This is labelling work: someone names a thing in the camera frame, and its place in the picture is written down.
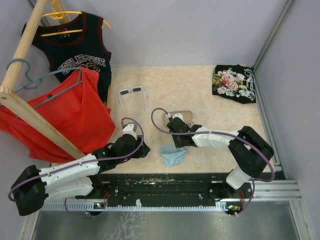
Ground light blue cleaning cloth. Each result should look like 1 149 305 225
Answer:
159 144 188 167

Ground newspaper print glasses case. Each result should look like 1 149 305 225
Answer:
162 110 194 127

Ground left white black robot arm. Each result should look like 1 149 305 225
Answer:
8 134 151 216

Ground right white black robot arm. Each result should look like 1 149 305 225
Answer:
166 116 275 198

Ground red tank top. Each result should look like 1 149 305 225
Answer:
0 68 116 163

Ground black floral folded shirt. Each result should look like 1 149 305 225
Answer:
212 64 256 104

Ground navy basketball tank top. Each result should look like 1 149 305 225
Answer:
32 11 112 103

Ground blue grey clothes hanger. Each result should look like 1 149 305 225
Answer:
6 58 82 110

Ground wooden clothes rack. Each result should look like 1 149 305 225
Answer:
0 0 110 167

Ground yellow clothes hanger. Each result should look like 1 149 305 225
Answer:
35 11 112 42

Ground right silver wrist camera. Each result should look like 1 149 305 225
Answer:
164 112 184 122

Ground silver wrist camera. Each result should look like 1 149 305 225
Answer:
164 112 184 122
122 123 138 139

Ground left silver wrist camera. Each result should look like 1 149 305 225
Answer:
122 123 138 139

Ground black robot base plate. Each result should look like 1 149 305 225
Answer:
86 173 253 207

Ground white frame sunglasses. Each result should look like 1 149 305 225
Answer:
118 85 147 114

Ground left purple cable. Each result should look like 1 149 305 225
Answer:
8 117 145 218

